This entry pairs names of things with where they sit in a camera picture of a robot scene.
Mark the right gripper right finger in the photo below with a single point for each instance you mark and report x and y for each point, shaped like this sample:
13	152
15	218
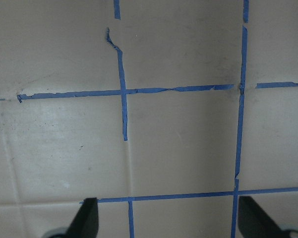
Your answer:
254	222

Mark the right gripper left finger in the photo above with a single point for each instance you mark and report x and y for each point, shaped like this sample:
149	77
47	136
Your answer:
86	222

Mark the brown paper table cover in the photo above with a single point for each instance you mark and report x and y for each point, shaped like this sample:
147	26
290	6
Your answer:
167	111

